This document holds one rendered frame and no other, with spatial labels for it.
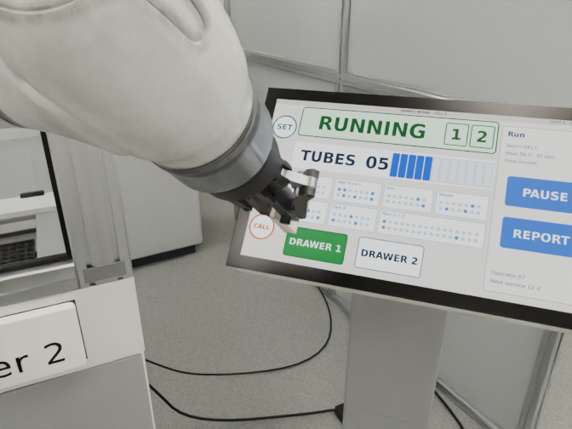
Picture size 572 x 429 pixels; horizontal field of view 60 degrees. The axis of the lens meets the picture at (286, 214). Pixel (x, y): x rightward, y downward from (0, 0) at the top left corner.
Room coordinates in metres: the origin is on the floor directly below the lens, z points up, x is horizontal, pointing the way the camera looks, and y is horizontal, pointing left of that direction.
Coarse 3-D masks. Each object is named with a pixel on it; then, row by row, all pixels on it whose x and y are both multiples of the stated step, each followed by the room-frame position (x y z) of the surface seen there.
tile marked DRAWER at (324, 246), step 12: (300, 228) 0.67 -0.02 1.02; (288, 240) 0.67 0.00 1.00; (300, 240) 0.66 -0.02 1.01; (312, 240) 0.66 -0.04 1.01; (324, 240) 0.65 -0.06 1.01; (336, 240) 0.65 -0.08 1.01; (288, 252) 0.65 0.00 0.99; (300, 252) 0.65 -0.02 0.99; (312, 252) 0.64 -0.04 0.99; (324, 252) 0.64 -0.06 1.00; (336, 252) 0.64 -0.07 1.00; (336, 264) 0.62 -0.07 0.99
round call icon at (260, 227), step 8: (256, 216) 0.70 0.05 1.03; (264, 216) 0.70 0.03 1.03; (256, 224) 0.69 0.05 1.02; (264, 224) 0.69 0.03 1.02; (272, 224) 0.69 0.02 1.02; (248, 232) 0.69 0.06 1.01; (256, 232) 0.68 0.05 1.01; (264, 232) 0.68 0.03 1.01; (272, 232) 0.68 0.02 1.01; (264, 240) 0.67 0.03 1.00
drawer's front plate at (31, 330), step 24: (24, 312) 0.59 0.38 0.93; (48, 312) 0.59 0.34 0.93; (72, 312) 0.60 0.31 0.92; (0, 336) 0.56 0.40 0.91; (24, 336) 0.57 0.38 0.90; (48, 336) 0.58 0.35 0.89; (72, 336) 0.60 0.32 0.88; (0, 360) 0.55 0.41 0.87; (24, 360) 0.57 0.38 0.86; (48, 360) 0.58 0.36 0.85; (72, 360) 0.59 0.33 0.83; (0, 384) 0.55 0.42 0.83
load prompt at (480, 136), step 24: (312, 120) 0.79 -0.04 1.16; (336, 120) 0.78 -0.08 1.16; (360, 120) 0.77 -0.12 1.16; (384, 120) 0.76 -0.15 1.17; (408, 120) 0.75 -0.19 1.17; (432, 120) 0.74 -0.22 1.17; (456, 120) 0.73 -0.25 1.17; (480, 120) 0.72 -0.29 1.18; (408, 144) 0.72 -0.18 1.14; (432, 144) 0.71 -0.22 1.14; (456, 144) 0.70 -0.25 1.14; (480, 144) 0.70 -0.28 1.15
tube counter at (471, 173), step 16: (368, 160) 0.72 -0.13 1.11; (384, 160) 0.71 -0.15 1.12; (400, 160) 0.71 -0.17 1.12; (416, 160) 0.70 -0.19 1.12; (432, 160) 0.70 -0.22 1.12; (448, 160) 0.69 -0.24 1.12; (464, 160) 0.68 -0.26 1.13; (480, 160) 0.68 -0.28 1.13; (384, 176) 0.70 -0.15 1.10; (400, 176) 0.69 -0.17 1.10; (416, 176) 0.68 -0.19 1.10; (432, 176) 0.68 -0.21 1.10; (448, 176) 0.67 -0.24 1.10; (464, 176) 0.67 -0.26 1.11; (480, 176) 0.66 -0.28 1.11
